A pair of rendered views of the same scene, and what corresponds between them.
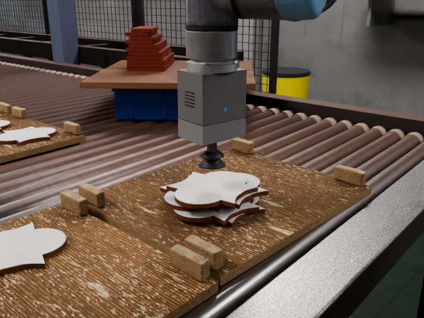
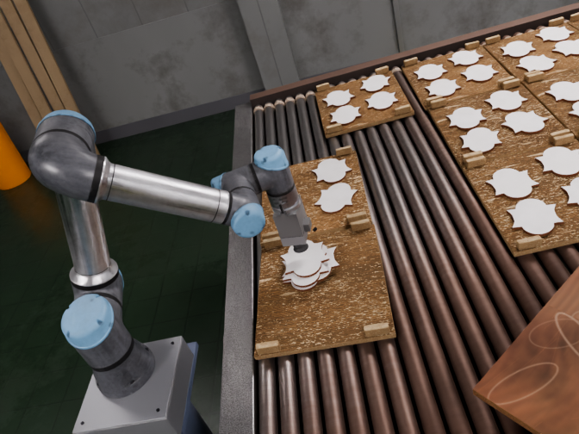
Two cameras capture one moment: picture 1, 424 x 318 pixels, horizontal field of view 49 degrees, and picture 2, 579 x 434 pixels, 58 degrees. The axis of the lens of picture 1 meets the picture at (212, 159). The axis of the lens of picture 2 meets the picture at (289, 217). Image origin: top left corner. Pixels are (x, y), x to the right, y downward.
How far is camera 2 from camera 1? 1.84 m
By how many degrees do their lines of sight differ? 116
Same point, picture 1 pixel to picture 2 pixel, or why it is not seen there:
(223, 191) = (294, 257)
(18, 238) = (340, 199)
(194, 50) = not seen: hidden behind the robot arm
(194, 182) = (314, 252)
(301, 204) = (274, 305)
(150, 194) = (348, 251)
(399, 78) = not seen: outside the picture
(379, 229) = (233, 330)
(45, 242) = (329, 206)
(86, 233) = (330, 220)
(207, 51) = not seen: hidden behind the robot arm
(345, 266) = (233, 294)
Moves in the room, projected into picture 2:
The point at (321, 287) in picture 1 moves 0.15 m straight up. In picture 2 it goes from (233, 277) to (216, 241)
